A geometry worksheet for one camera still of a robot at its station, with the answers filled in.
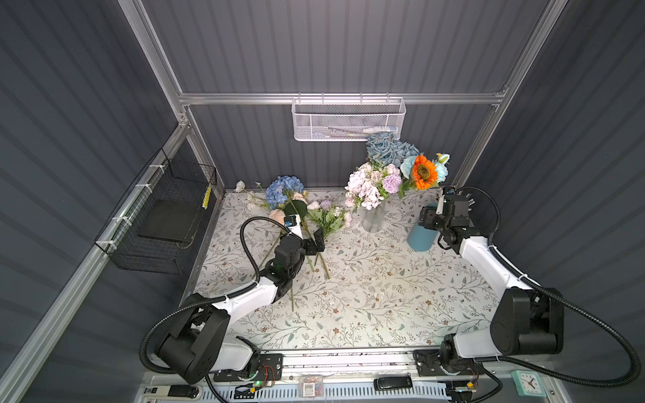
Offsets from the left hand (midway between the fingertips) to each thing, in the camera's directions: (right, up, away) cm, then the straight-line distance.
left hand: (314, 231), depth 83 cm
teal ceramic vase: (+40, -4, +11) cm, 42 cm away
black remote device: (+23, -41, -14) cm, 49 cm away
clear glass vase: (+23, +4, +19) cm, 30 cm away
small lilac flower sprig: (+4, +4, +19) cm, 20 cm away
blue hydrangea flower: (-16, +15, +19) cm, 29 cm away
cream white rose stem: (-35, +18, +29) cm, 49 cm away
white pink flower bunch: (+17, +15, -5) cm, 23 cm away
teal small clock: (+61, -42, -14) cm, 75 cm away
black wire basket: (-46, +1, -11) cm, 47 cm away
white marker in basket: (+15, +37, +11) cm, 42 cm away
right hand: (+43, +6, +4) cm, 44 cm away
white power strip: (-38, -42, -16) cm, 59 cm away
